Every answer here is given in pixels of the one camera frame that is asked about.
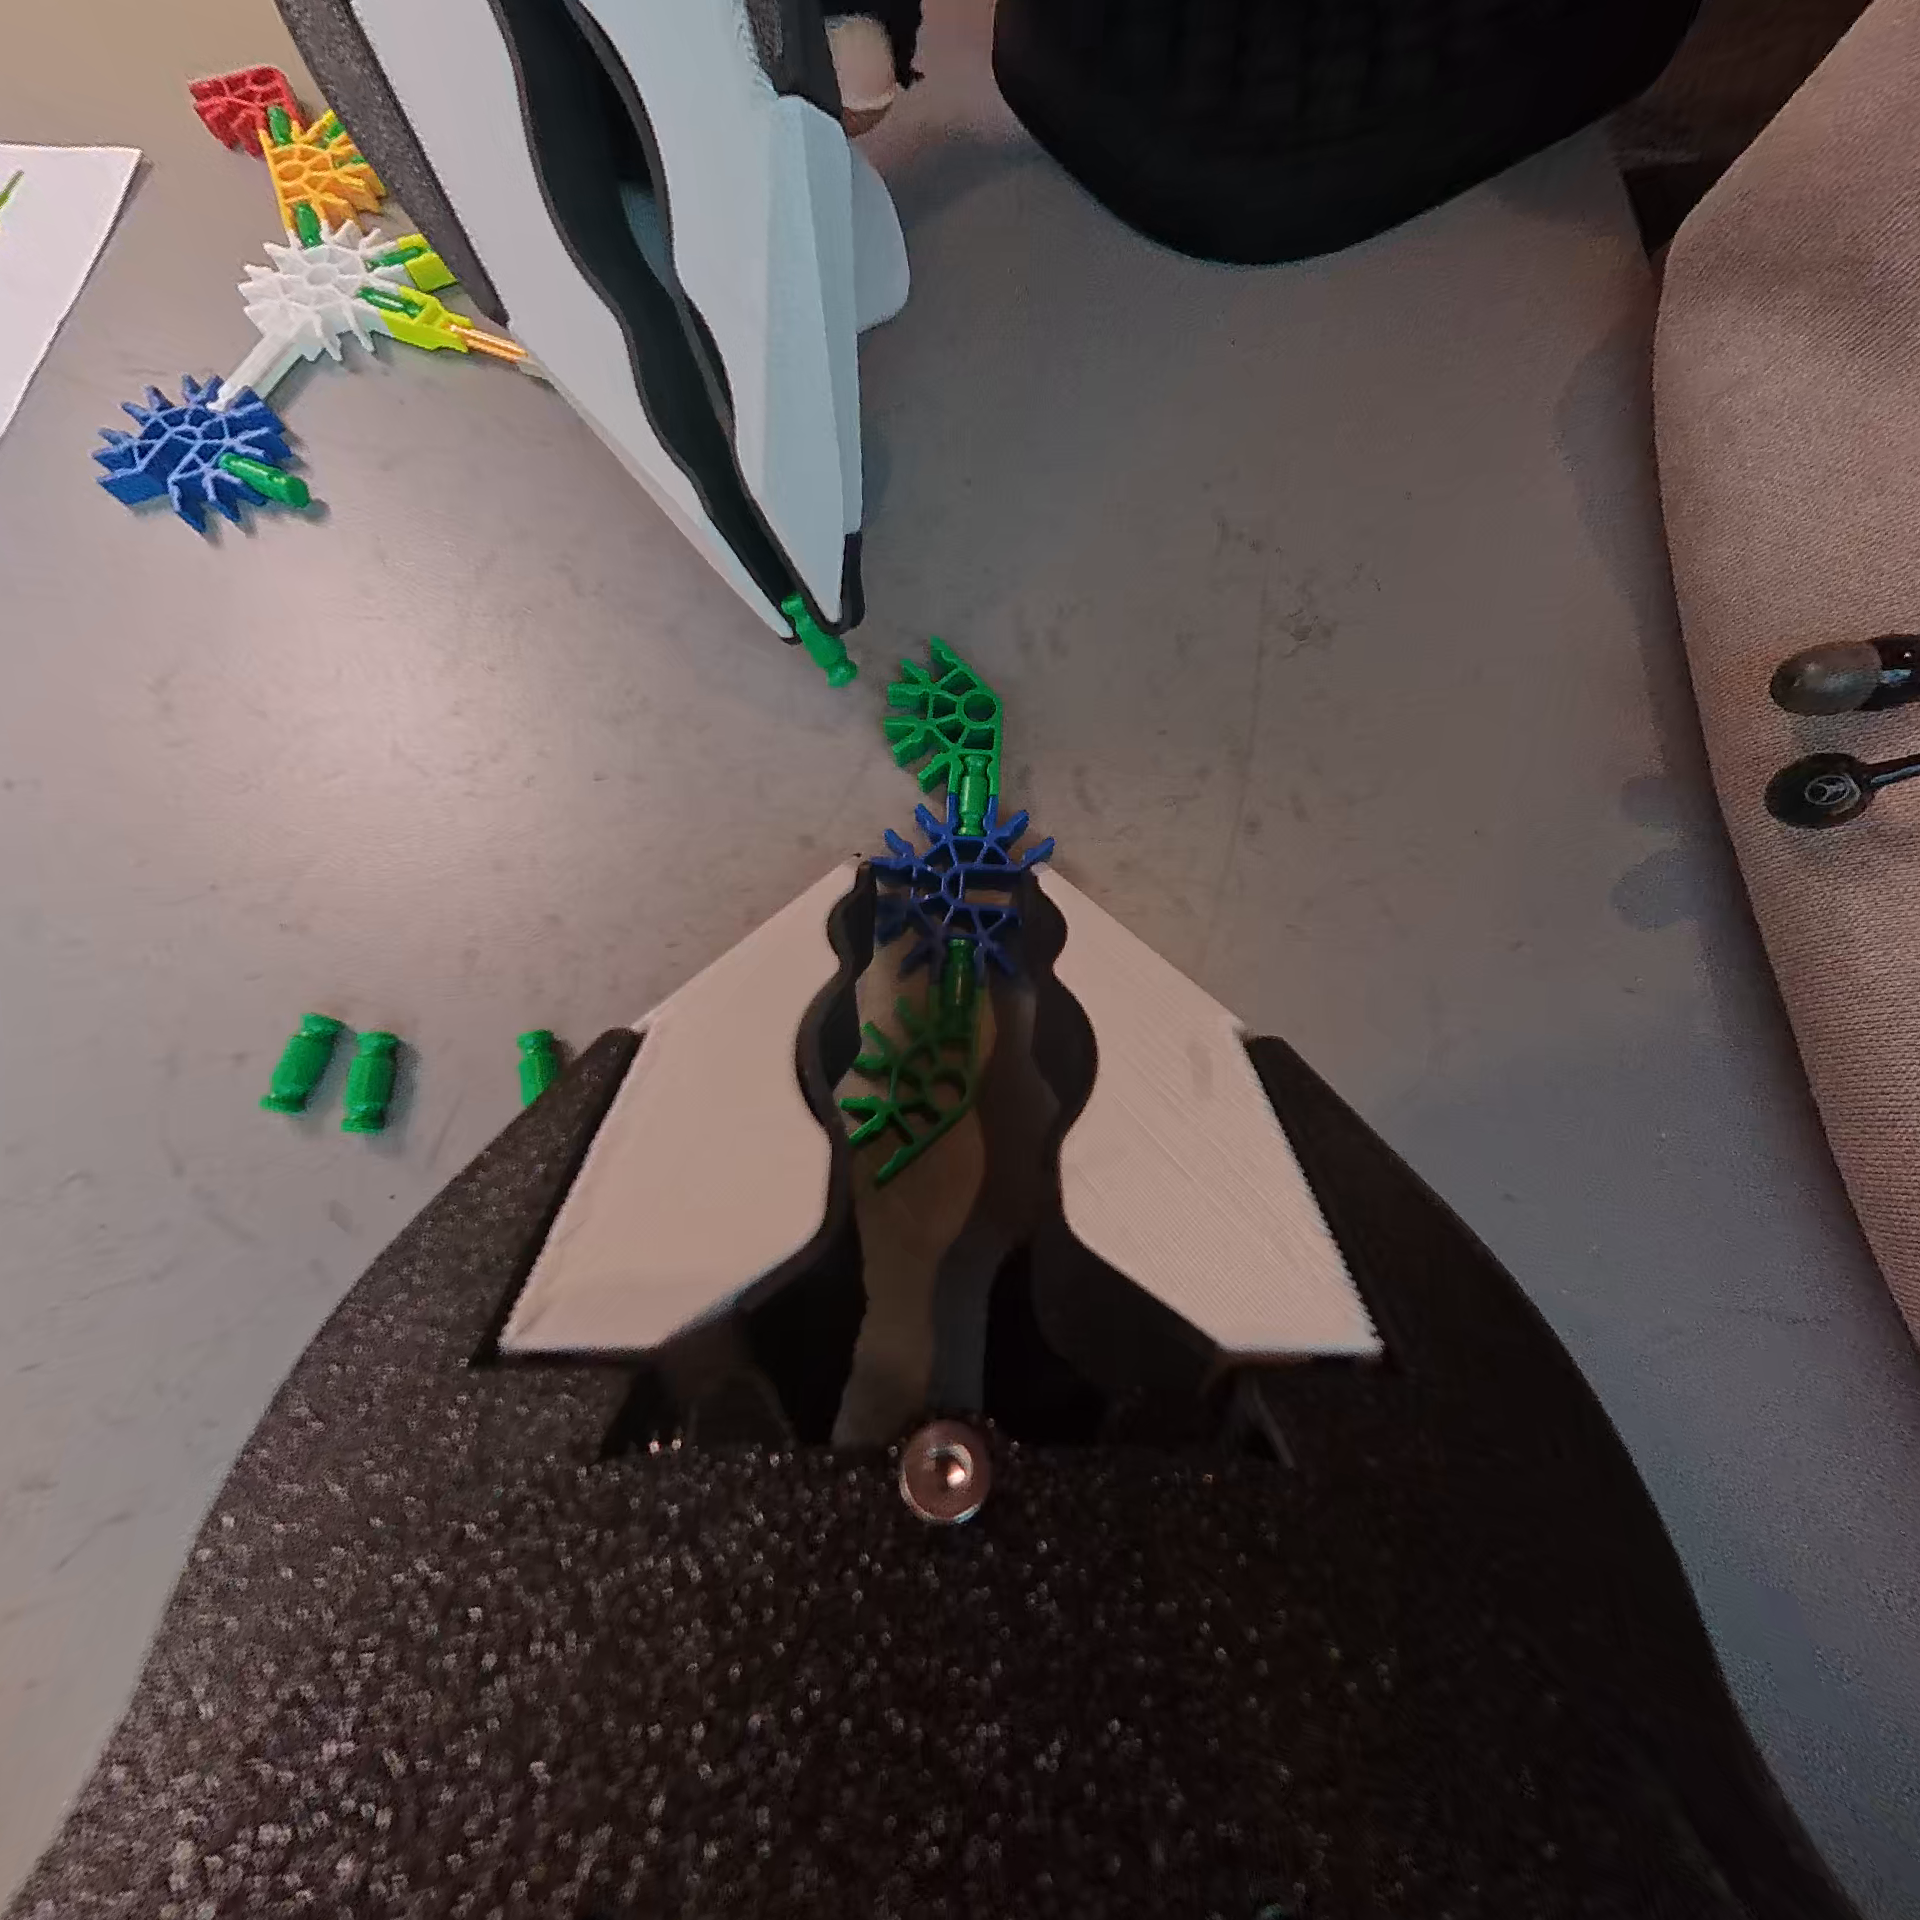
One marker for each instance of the grey desk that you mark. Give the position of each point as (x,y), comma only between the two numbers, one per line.
(1275,601)

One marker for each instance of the blue snowflake connector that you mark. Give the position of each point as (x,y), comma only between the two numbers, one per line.
(188,443)
(961,878)

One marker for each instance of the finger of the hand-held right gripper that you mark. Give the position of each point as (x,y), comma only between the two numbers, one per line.
(494,195)
(764,301)

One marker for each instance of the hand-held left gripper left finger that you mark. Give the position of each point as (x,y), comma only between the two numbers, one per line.
(674,1200)

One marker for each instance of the green short rod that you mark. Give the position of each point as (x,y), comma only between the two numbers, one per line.
(822,648)
(956,982)
(266,481)
(973,795)
(305,1064)
(373,1082)
(536,1062)

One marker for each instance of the person's beige jacket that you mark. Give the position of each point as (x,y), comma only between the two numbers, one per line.
(1800,524)

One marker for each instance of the multicoloured construction toy model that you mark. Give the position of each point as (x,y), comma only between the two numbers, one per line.
(308,284)

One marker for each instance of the green fan connector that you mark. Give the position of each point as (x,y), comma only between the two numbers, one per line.
(892,1119)
(922,705)

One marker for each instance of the white instruction sheet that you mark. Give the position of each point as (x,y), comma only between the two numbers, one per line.
(53,241)

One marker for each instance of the person's right hand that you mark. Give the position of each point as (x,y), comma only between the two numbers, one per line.
(867,91)

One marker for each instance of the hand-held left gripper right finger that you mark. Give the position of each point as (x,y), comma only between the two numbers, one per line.
(1215,1200)

